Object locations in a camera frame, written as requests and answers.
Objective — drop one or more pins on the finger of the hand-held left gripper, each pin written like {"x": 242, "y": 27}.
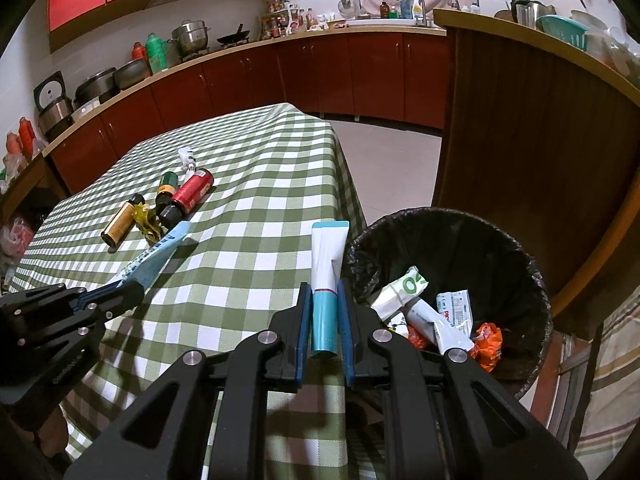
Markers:
{"x": 97, "y": 296}
{"x": 122, "y": 300}

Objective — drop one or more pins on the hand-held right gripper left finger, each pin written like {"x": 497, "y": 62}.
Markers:
{"x": 303, "y": 340}

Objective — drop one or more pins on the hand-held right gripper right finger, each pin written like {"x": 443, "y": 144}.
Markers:
{"x": 346, "y": 340}

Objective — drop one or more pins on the brown bottle black cap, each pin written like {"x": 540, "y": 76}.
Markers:
{"x": 120, "y": 222}

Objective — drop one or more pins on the green white packet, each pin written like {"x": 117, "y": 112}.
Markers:
{"x": 405, "y": 287}

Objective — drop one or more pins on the yellow wrapper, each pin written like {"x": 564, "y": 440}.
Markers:
{"x": 147, "y": 222}

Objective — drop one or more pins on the white tube teal cap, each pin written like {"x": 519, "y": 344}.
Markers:
{"x": 325, "y": 260}

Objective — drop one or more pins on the large white tube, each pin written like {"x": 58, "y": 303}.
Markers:
{"x": 435, "y": 325}

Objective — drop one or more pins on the dark bottle green cap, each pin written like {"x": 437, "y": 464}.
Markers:
{"x": 167, "y": 185}

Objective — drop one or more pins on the red bottle black cap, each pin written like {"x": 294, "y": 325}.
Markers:
{"x": 192, "y": 192}

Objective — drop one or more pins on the orange plastic bag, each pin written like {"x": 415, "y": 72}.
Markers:
{"x": 487, "y": 342}

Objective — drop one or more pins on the black waste bin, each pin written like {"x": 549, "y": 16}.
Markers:
{"x": 450, "y": 240}

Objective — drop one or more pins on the pink plastic bag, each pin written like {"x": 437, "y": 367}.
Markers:
{"x": 17, "y": 242}

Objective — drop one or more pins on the wooden side table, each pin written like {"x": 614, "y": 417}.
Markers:
{"x": 30, "y": 180}

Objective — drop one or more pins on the green checked tablecloth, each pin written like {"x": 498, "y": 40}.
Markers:
{"x": 240, "y": 200}

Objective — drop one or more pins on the orange plastic bottle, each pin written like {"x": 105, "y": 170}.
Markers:
{"x": 27, "y": 135}
{"x": 14, "y": 146}

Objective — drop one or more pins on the steel rice cooker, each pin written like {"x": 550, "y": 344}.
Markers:
{"x": 52, "y": 110}

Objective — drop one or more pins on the black pot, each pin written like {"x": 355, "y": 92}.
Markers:
{"x": 95, "y": 90}

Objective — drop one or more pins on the steel basin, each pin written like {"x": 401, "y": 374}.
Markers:
{"x": 131, "y": 75}

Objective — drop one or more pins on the red thermos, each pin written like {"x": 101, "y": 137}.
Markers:
{"x": 139, "y": 52}

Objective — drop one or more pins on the green thermos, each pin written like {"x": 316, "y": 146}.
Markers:
{"x": 156, "y": 55}

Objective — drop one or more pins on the red base cabinets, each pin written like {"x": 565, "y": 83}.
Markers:
{"x": 300, "y": 75}

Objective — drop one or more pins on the striped cloth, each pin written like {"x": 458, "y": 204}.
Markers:
{"x": 610, "y": 385}

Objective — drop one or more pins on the wooden cabinet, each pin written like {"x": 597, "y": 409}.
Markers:
{"x": 510, "y": 125}

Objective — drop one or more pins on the steel steamer pot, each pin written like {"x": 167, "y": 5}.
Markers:
{"x": 189, "y": 37}

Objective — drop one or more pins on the black wok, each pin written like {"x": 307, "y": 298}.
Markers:
{"x": 234, "y": 37}

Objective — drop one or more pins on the group of condiment bottles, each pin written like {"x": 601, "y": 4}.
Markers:
{"x": 285, "y": 20}

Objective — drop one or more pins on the white sink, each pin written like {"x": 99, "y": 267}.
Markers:
{"x": 390, "y": 21}

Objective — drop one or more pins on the brown glass bottle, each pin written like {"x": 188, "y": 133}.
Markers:
{"x": 384, "y": 9}

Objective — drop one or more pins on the yellow white detergent bottle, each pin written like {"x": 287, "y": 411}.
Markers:
{"x": 417, "y": 9}

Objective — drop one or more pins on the tall chrome faucet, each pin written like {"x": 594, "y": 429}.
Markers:
{"x": 421, "y": 5}

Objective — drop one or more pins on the small chrome faucet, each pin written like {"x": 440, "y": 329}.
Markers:
{"x": 452, "y": 2}

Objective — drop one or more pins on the steel kettle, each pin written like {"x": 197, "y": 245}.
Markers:
{"x": 527, "y": 12}

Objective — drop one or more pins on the teal plastic basket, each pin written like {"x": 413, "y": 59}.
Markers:
{"x": 562, "y": 32}

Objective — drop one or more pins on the clear plastic containers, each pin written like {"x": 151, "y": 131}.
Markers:
{"x": 615, "y": 55}

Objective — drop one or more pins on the white bowl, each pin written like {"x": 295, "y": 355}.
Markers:
{"x": 590, "y": 20}

